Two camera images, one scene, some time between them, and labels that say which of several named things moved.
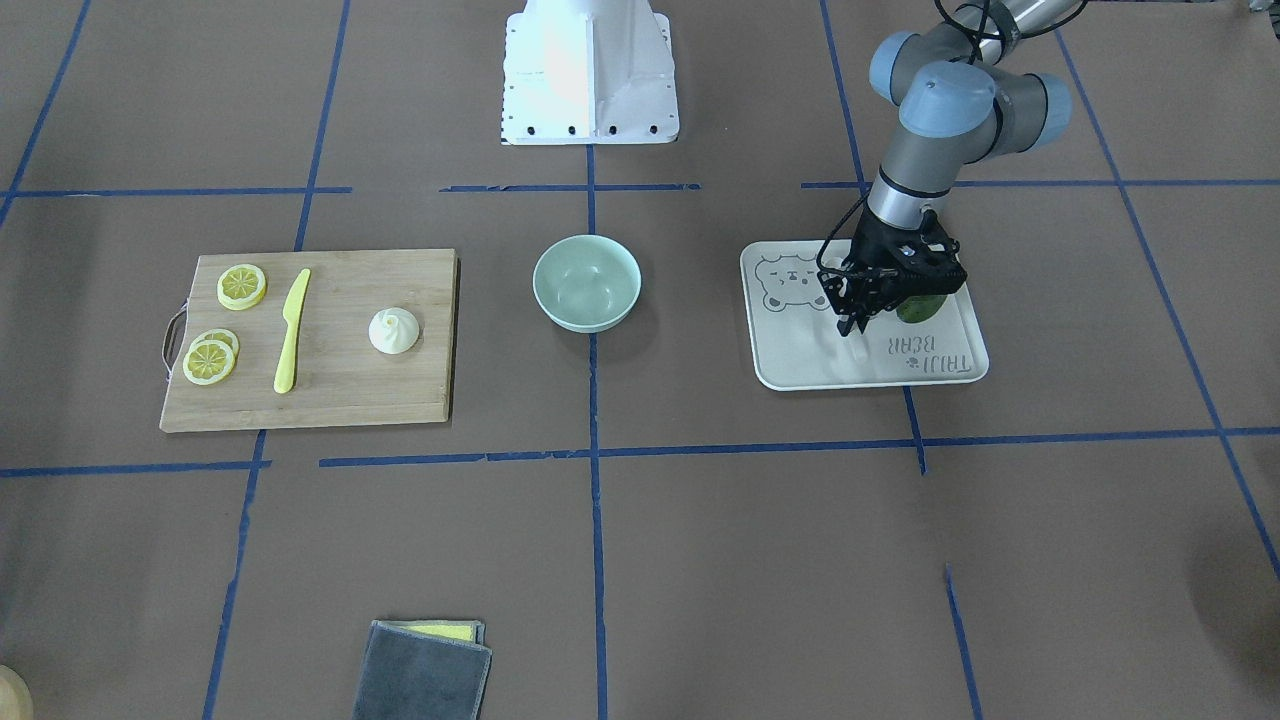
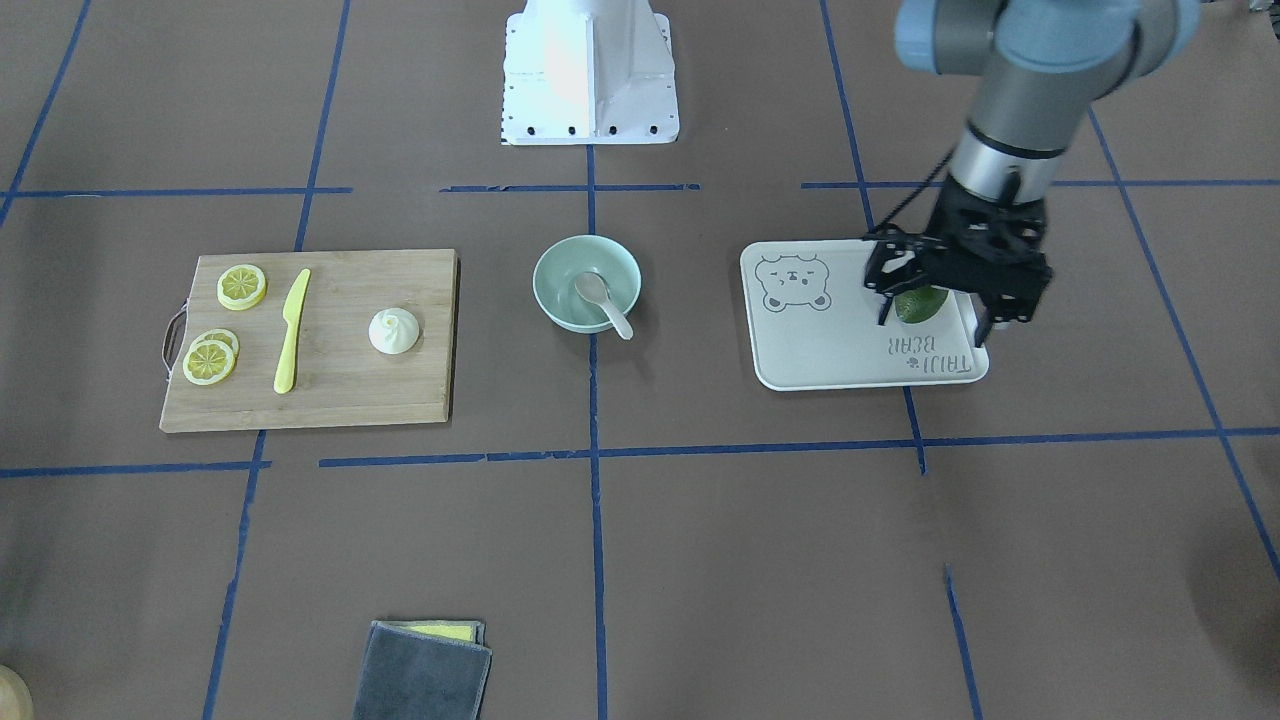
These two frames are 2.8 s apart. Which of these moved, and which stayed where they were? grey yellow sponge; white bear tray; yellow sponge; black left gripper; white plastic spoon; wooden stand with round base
Moved: black left gripper; white plastic spoon
Stayed: white bear tray; wooden stand with round base; grey yellow sponge; yellow sponge
